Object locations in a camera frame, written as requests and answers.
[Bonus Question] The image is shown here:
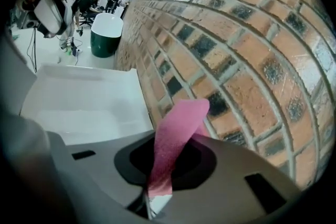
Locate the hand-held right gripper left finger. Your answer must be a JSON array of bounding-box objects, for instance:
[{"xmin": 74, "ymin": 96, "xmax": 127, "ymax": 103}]
[{"xmin": 114, "ymin": 136, "xmax": 158, "ymax": 187}]

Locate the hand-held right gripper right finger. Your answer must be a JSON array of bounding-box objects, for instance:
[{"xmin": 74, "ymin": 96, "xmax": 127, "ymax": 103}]
[{"xmin": 172, "ymin": 135, "xmax": 218, "ymax": 191}]

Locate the pink cloth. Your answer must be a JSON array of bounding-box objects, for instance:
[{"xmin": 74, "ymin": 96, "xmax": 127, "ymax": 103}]
[{"xmin": 143, "ymin": 98, "xmax": 211, "ymax": 197}]

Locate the person's white T-shirt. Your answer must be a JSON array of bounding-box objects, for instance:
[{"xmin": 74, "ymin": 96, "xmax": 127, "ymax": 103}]
[{"xmin": 0, "ymin": 30, "xmax": 38, "ymax": 118}]

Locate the white sink basin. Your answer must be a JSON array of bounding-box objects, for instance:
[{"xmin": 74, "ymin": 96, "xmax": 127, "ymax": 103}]
[{"xmin": 20, "ymin": 64, "xmax": 154, "ymax": 146}]

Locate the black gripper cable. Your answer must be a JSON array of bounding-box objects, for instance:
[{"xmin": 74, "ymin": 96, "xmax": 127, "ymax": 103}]
[{"xmin": 26, "ymin": 28, "xmax": 38, "ymax": 73}]

